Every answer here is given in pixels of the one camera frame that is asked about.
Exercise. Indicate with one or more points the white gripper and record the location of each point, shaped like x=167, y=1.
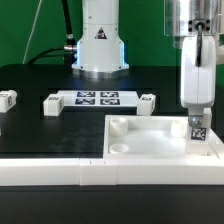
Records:
x=198, y=83

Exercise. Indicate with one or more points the white square table top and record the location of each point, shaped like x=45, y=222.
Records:
x=151, y=137

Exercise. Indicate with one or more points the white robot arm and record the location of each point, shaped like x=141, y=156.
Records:
x=194, y=25

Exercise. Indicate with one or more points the white fiducial marker sheet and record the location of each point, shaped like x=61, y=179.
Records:
x=81, y=98

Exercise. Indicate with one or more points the white front fence wall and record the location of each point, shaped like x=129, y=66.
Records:
x=191, y=171

